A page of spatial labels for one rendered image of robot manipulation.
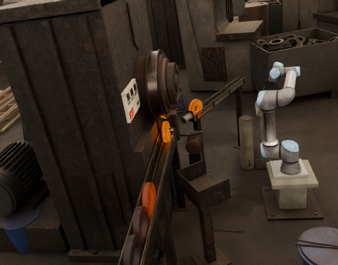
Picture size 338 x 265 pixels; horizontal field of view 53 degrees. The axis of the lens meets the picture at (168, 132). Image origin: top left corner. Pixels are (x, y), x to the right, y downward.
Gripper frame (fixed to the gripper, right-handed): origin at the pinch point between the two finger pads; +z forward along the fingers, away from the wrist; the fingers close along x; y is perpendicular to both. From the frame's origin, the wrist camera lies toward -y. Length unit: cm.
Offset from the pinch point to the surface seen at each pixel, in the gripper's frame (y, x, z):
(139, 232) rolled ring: 72, 159, 19
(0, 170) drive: 188, 89, 68
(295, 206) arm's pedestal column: -34, 62, 53
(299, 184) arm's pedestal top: -27, 67, 29
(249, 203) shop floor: -4, 51, 69
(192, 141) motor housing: 54, 37, 33
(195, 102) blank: 59, 13, 10
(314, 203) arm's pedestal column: -50, 55, 50
